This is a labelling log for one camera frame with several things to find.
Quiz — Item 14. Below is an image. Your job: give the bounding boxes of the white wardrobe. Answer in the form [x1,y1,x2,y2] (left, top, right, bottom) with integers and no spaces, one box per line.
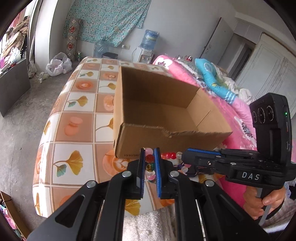
[236,34,295,109]

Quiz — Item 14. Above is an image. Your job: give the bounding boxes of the water dispenser with bottle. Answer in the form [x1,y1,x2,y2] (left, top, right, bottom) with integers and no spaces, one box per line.
[132,29,159,64]

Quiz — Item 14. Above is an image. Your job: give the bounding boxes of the patterned rolled mat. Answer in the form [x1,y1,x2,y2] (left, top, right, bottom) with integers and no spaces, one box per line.
[66,18,81,62]

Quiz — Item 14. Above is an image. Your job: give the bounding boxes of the blue pillow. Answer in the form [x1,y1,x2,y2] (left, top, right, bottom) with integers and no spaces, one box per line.
[195,58,236,105]

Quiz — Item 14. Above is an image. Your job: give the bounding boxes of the brown cardboard box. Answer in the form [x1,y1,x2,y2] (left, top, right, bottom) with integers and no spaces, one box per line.
[113,66,232,159]

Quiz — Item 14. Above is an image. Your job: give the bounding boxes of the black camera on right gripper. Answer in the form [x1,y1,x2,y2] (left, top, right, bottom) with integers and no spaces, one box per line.
[249,93,292,165]

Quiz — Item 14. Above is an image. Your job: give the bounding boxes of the multicolour bead bracelet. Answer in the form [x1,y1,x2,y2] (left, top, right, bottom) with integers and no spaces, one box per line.
[144,148,193,183]

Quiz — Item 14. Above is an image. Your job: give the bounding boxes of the white fluffy towel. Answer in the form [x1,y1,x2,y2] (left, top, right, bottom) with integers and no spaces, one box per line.
[122,205,177,240]

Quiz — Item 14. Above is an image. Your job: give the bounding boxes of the teal floral hanging cloth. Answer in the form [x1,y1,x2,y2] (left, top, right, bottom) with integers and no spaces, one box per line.
[63,0,151,47]

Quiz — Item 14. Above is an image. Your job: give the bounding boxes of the dark cabinet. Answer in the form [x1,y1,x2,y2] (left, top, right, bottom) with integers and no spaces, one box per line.
[0,59,31,117]

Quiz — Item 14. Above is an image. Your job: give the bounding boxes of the grey door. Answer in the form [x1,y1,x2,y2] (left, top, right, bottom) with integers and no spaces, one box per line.
[200,18,234,65]

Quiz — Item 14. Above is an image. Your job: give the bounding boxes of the white plastic bag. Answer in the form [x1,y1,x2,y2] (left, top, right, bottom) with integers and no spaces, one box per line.
[46,52,72,77]

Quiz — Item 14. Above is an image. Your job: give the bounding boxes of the pink floral blanket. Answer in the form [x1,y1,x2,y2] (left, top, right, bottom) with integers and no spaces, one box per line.
[153,55,256,206]

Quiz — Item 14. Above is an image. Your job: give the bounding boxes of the right hand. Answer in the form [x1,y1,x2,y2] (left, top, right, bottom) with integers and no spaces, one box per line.
[243,186,286,220]

